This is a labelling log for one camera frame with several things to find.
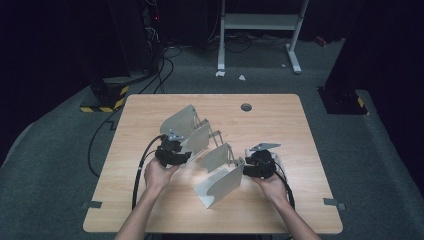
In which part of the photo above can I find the right hand-held gripper black cable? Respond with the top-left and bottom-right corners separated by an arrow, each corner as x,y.
263,159 -> 297,211

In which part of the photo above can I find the grey tape piece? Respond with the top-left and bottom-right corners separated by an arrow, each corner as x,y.
323,197 -> 347,211
82,200 -> 103,210

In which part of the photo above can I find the person's right hand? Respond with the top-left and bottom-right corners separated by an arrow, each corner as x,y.
250,172 -> 291,205

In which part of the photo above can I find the black floor cable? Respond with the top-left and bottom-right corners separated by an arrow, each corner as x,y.
87,58 -> 175,178

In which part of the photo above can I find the left hand-held gripper black cable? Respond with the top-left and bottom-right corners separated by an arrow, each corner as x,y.
131,134 -> 166,211

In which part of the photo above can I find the hand-held gripper black cable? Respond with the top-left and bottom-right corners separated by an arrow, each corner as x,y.
263,159 -> 297,211
131,134 -> 166,211

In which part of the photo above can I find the expandable silver metal bookend rack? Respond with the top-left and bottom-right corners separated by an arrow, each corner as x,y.
159,104 -> 246,209

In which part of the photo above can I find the white metal stand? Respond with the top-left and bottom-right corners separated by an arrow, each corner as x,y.
217,0 -> 309,75

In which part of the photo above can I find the black yellow striped stand base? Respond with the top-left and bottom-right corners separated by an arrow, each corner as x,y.
79,78 -> 130,113
317,86 -> 370,116

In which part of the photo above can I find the tangle of black cables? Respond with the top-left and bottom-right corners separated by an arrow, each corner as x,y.
206,31 -> 291,54

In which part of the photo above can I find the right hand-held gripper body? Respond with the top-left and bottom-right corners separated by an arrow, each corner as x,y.
249,143 -> 282,179

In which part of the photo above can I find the person's left hand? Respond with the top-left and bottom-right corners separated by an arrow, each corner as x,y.
143,156 -> 181,194

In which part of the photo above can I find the dark equipment rack with wires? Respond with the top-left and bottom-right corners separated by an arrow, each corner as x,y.
139,0 -> 168,74

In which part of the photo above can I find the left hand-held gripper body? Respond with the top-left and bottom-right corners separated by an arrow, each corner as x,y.
155,129 -> 185,168

